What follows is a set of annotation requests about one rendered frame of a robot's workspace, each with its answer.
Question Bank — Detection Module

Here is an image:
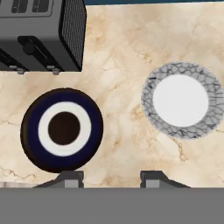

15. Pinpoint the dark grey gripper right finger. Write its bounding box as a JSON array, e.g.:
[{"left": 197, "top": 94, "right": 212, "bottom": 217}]
[{"left": 139, "top": 170, "right": 192, "bottom": 189}]

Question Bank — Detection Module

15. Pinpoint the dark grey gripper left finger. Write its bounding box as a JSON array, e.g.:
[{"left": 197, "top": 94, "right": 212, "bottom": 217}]
[{"left": 32, "top": 170, "right": 85, "bottom": 189}]

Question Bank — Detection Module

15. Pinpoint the dark blue and white plate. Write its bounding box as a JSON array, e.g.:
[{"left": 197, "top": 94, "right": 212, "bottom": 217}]
[{"left": 19, "top": 87, "right": 104, "bottom": 174}]

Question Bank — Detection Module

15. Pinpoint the white plate with marbled rim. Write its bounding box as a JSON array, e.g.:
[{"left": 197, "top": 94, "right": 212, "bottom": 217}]
[{"left": 141, "top": 60, "right": 224, "bottom": 140}]

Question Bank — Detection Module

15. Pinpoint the dark grey toaster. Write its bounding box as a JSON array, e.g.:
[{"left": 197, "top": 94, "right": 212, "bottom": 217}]
[{"left": 0, "top": 0, "right": 88, "bottom": 75}]

